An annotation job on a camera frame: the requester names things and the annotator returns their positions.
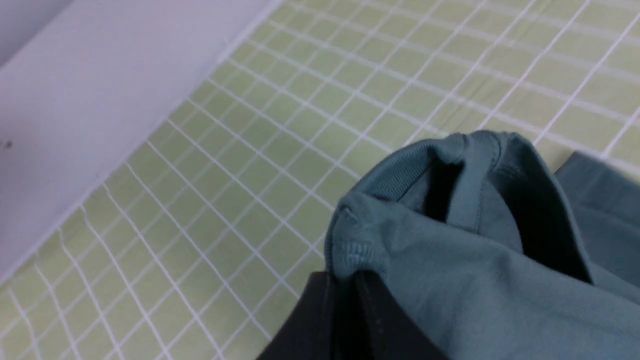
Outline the green long-sleeved shirt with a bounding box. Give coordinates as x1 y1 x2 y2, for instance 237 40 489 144
324 131 640 360

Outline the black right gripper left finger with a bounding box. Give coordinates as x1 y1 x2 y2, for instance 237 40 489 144
258 272 335 360

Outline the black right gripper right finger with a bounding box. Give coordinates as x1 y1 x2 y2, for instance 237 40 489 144
352 272 447 360

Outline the green checkered tablecloth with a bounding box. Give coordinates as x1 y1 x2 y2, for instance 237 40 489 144
1 0 640 360

